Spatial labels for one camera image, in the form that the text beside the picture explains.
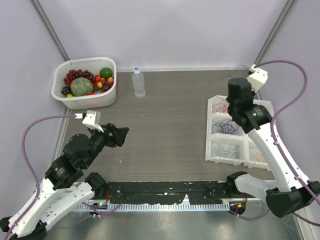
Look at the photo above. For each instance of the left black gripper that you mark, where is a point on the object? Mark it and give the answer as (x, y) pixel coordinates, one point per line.
(120, 134)

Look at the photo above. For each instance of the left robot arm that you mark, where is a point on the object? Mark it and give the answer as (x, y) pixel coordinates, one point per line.
(45, 208)

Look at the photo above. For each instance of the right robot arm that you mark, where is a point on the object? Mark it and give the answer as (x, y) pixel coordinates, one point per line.
(292, 190)

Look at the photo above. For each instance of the white plastic basket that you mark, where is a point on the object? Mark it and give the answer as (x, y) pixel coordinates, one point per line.
(93, 65)

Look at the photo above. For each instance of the red yellow peaches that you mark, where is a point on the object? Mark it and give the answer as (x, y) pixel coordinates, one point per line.
(102, 84)

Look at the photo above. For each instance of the green melon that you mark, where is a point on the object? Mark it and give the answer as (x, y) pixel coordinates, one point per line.
(81, 87)

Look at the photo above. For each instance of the clear plastic water bottle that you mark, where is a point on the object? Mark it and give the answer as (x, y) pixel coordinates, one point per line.
(138, 81)

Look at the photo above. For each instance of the green lime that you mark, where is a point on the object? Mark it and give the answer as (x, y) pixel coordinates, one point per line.
(106, 72)

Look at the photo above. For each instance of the dark grape bunch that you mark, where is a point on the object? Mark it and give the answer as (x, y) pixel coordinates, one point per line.
(66, 91)

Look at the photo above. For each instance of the red grape bunch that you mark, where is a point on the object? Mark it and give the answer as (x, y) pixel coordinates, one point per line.
(75, 74)

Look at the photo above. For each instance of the white compartment organizer tray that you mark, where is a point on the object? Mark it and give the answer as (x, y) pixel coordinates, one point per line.
(226, 142)

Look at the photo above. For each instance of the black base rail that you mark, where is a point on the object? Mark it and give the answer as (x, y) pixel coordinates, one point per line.
(168, 192)

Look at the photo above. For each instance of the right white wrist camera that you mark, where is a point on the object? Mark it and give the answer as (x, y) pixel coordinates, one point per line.
(257, 77)

